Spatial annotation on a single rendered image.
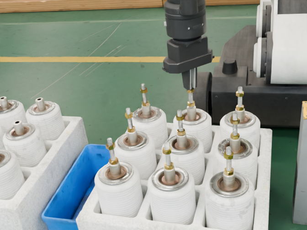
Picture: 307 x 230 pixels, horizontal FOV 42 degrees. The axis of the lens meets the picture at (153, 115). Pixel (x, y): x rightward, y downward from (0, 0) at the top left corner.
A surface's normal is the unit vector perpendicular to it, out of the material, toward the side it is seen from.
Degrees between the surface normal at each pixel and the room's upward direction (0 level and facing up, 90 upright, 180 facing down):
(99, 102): 0
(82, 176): 88
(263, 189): 0
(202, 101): 61
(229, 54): 0
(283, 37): 38
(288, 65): 83
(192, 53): 90
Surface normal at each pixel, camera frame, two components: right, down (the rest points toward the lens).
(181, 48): 0.48, 0.41
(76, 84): -0.11, -0.85
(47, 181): 0.96, 0.04
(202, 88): -0.19, -0.36
